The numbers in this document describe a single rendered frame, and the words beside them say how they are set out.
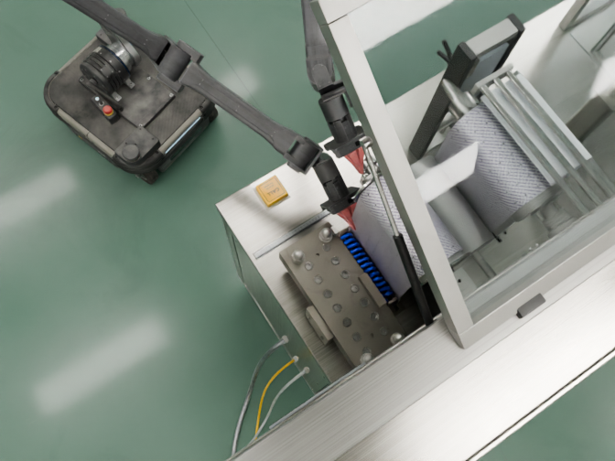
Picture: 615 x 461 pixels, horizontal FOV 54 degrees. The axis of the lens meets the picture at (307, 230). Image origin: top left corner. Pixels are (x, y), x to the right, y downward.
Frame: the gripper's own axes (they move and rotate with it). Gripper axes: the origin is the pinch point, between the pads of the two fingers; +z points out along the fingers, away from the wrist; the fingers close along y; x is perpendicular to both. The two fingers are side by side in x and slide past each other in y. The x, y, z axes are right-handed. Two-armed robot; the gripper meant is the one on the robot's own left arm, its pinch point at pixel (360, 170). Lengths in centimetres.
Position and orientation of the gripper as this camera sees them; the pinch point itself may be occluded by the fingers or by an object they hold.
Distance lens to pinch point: 147.4
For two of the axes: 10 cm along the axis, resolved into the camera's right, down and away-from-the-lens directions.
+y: -8.3, 5.1, -2.0
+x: 3.9, 3.0, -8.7
